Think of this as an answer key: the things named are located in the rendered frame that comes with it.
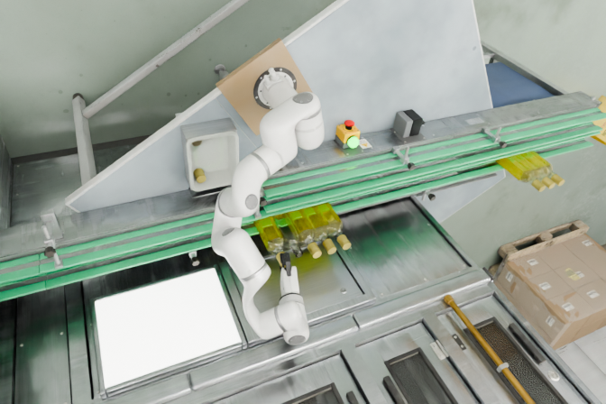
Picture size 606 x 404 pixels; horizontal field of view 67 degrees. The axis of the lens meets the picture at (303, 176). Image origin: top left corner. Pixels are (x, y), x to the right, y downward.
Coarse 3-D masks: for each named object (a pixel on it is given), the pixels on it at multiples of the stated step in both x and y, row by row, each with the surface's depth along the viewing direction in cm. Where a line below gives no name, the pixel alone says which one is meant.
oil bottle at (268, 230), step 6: (270, 216) 166; (258, 222) 164; (264, 222) 164; (270, 222) 164; (258, 228) 166; (264, 228) 161; (270, 228) 162; (276, 228) 162; (264, 234) 160; (270, 234) 159; (276, 234) 159; (264, 240) 161; (270, 240) 157; (276, 240) 158; (282, 240) 158; (270, 246) 157; (276, 246) 157; (282, 246) 158; (270, 252) 159
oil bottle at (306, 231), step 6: (300, 210) 169; (294, 216) 166; (300, 216) 167; (294, 222) 165; (300, 222) 165; (306, 222) 165; (300, 228) 162; (306, 228) 162; (312, 228) 163; (300, 234) 161; (306, 234) 161; (312, 234) 161; (300, 240) 162; (306, 240) 161
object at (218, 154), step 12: (228, 132) 151; (204, 144) 158; (216, 144) 160; (228, 144) 162; (192, 156) 159; (204, 156) 161; (216, 156) 164; (228, 156) 165; (192, 168) 162; (204, 168) 164; (216, 168) 167; (228, 168) 168; (192, 180) 157; (216, 180) 164; (228, 180) 164
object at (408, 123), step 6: (396, 114) 189; (402, 114) 188; (408, 114) 188; (414, 114) 189; (396, 120) 190; (402, 120) 186; (408, 120) 184; (414, 120) 185; (420, 120) 186; (396, 126) 191; (402, 126) 187; (408, 126) 186; (414, 126) 187; (420, 126) 189; (402, 132) 188; (408, 132) 188; (414, 132) 189
